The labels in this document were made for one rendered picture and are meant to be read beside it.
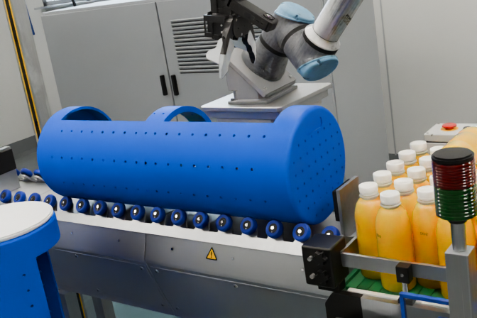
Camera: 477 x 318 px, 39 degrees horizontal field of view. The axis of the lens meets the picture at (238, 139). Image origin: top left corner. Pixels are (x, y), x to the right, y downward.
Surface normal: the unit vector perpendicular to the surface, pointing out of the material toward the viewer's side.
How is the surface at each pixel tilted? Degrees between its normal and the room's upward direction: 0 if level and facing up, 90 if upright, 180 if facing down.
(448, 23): 90
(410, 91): 90
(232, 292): 110
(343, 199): 90
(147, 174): 88
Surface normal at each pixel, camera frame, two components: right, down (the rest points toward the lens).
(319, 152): 0.81, 0.03
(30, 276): 0.63, 0.08
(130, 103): -0.60, 0.29
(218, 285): -0.48, 0.60
